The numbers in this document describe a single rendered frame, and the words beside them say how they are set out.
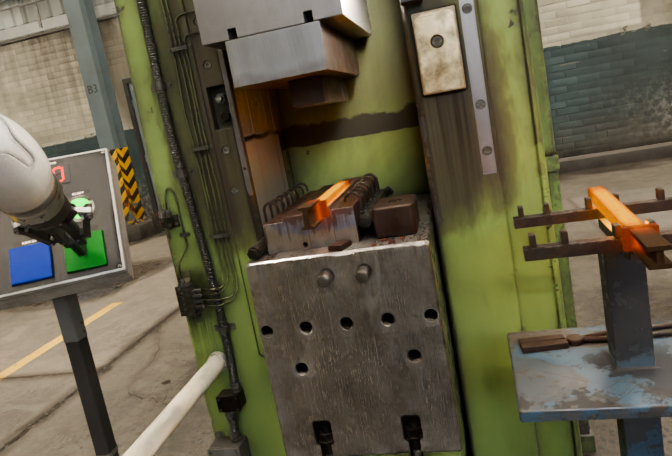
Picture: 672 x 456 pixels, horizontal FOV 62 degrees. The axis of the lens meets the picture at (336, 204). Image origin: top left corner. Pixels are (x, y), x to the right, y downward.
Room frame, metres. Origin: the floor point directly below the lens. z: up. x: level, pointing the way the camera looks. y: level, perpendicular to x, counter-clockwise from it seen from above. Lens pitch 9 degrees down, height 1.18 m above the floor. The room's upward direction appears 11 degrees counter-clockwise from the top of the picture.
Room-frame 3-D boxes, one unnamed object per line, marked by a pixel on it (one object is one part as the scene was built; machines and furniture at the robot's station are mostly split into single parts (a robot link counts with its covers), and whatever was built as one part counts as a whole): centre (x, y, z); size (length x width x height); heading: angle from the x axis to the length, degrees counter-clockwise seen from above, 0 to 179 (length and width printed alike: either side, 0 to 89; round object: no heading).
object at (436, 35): (1.22, -0.27, 1.27); 0.09 x 0.02 x 0.17; 77
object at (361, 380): (1.36, -0.04, 0.69); 0.56 x 0.38 x 0.45; 167
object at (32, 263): (1.08, 0.60, 1.01); 0.07 x 0.05 x 0.07; 102
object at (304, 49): (1.36, 0.02, 1.32); 0.42 x 0.20 x 0.10; 167
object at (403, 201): (1.18, -0.12, 0.95); 0.12 x 0.08 x 0.06; 167
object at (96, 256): (1.10, 0.51, 1.01); 0.07 x 0.05 x 0.07; 102
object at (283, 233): (1.36, 0.02, 0.96); 0.42 x 0.20 x 0.09; 167
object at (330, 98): (1.40, -0.02, 1.24); 0.30 x 0.07 x 0.06; 167
